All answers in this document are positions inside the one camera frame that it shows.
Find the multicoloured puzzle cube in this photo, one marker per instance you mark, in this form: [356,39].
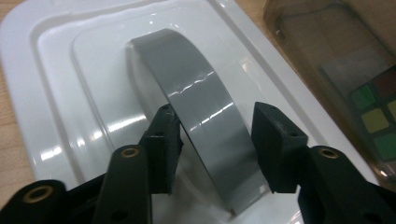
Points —
[375,120]

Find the grey lidded plastic box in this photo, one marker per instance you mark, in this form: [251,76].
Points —
[62,77]

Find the translucent brown storage box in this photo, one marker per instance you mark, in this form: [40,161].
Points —
[311,37]

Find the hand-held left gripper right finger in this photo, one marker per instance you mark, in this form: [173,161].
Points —
[277,146]

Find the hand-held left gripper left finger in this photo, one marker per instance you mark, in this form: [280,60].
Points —
[163,149]

